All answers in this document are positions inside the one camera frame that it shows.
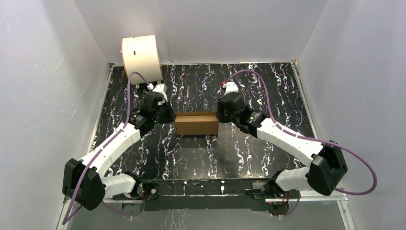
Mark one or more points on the brown cardboard box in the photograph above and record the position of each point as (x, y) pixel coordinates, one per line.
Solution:
(196, 123)

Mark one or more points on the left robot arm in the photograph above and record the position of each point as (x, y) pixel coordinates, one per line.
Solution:
(85, 181)

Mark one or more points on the cream cylindrical wooden box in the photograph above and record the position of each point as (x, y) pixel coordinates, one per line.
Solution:
(141, 60)

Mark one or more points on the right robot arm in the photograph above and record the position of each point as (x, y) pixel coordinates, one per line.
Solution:
(324, 165)

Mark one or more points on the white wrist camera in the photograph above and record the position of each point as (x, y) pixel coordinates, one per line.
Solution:
(159, 88)
(229, 87)

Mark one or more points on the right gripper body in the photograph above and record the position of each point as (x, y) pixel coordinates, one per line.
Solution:
(223, 116)

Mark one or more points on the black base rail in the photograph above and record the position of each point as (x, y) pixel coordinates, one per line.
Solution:
(247, 193)

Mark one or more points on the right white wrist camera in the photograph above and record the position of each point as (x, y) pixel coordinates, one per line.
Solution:
(229, 87)

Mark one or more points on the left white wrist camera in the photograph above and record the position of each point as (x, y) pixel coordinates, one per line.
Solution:
(159, 88)

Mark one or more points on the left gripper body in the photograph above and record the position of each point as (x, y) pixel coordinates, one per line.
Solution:
(168, 115)

